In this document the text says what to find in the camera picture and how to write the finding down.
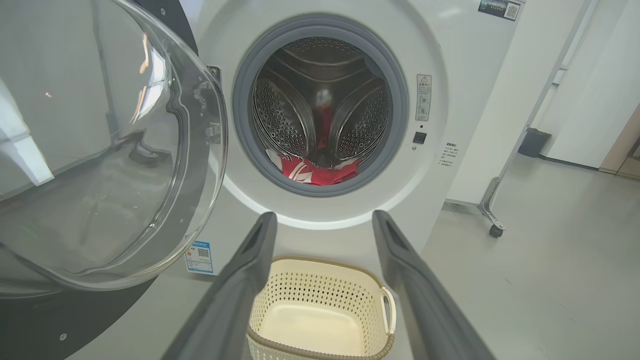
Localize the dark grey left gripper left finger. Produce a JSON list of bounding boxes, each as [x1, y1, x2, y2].
[[161, 211, 279, 360]]

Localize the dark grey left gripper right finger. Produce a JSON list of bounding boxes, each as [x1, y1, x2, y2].
[[372, 209, 496, 360]]

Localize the red basketball jersey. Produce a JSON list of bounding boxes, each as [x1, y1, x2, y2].
[[265, 149, 362, 187]]

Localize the round glass washing machine door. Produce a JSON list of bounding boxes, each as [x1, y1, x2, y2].
[[0, 0, 230, 360]]

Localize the cream perforated laundry basket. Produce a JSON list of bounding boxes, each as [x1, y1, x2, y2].
[[246, 255, 397, 360]]

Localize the white washing machine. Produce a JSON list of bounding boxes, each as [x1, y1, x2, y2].
[[135, 0, 526, 277]]

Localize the blue energy label sticker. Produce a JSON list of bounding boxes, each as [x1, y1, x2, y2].
[[184, 240, 216, 275]]

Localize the black trash bin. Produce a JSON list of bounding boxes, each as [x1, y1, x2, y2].
[[517, 127, 553, 159]]

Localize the grey warning label sticker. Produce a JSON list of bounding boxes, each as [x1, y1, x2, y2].
[[415, 74, 433, 122]]

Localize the light brown wooden panel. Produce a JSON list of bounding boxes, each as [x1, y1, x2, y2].
[[599, 102, 640, 182]]

